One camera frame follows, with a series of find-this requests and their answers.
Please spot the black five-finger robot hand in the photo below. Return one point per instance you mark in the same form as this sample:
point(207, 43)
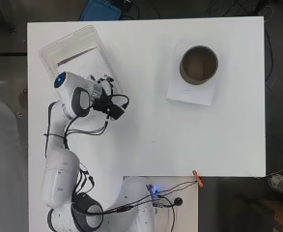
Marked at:
point(99, 95)

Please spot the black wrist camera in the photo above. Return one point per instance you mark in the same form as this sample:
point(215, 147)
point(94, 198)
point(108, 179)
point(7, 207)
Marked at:
point(116, 111)

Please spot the orange clamp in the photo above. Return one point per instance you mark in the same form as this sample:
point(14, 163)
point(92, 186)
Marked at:
point(197, 178)

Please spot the grey cover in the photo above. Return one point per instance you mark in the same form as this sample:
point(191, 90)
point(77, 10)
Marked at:
point(5, 154)

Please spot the white flat stand box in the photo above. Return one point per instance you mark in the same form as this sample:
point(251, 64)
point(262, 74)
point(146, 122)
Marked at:
point(192, 93)

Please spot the clear plastic storage box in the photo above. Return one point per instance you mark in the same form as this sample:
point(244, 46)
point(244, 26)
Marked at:
point(73, 48)

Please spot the person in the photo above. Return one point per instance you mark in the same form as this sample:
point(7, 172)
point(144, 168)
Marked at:
point(281, 185)

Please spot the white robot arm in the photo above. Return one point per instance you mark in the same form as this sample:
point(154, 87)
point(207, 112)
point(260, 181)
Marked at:
point(62, 174)

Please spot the blue flat plastic item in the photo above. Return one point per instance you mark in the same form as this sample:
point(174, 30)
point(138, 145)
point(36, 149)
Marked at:
point(100, 10)

